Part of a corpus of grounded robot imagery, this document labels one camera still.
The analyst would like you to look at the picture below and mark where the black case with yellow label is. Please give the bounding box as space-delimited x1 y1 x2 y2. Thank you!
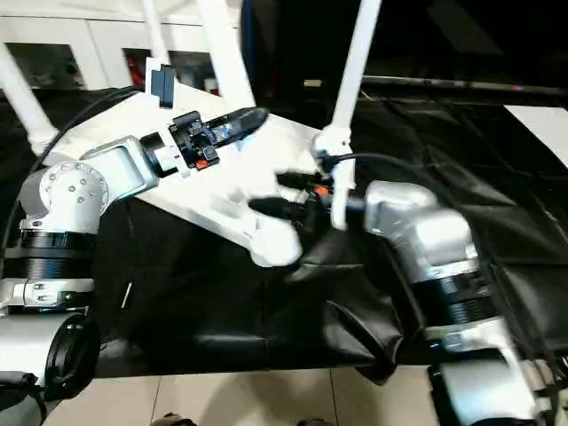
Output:
241 0 369 97

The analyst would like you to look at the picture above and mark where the black table mat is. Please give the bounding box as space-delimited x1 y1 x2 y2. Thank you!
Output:
0 86 568 383

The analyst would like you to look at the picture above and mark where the white flat board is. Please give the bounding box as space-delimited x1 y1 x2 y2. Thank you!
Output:
503 105 568 170

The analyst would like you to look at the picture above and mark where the white plastic table leg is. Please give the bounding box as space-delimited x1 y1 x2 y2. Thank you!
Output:
194 0 304 268
0 43 57 154
330 0 383 134
141 0 172 63

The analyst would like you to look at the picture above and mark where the white sideboard cabinet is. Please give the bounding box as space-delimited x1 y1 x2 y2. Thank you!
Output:
0 0 244 97

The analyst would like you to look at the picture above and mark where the white plastic table top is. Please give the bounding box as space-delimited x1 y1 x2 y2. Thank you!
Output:
43 83 356 256

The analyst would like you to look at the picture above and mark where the grey metal bar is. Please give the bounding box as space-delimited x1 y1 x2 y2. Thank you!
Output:
361 75 568 98

